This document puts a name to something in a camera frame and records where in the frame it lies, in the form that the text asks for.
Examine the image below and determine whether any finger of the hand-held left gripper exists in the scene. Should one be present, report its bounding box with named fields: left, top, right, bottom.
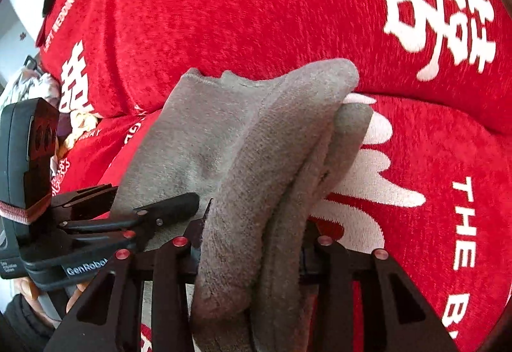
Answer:
left=60, top=192, right=201, bottom=246
left=51, top=183, right=119, bottom=217

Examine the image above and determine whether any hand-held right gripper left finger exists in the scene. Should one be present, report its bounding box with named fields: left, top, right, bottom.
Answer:
left=43, top=198, right=213, bottom=352

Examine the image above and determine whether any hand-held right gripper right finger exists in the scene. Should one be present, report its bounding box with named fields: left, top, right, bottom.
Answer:
left=300, top=219, right=460, bottom=352

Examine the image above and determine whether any grey knit garment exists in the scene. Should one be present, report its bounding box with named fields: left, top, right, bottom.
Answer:
left=110, top=58, right=371, bottom=352

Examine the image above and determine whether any person's left forearm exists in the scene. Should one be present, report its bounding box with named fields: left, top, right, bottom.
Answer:
left=0, top=294, right=60, bottom=352

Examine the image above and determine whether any person's left hand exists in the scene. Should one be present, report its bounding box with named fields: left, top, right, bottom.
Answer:
left=14, top=278, right=89, bottom=315

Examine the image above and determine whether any yellow garment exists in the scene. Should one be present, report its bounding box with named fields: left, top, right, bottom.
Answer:
left=60, top=111, right=99, bottom=155

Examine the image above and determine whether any light blue patterned garment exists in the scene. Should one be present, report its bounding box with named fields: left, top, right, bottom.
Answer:
left=0, top=69, right=61, bottom=109

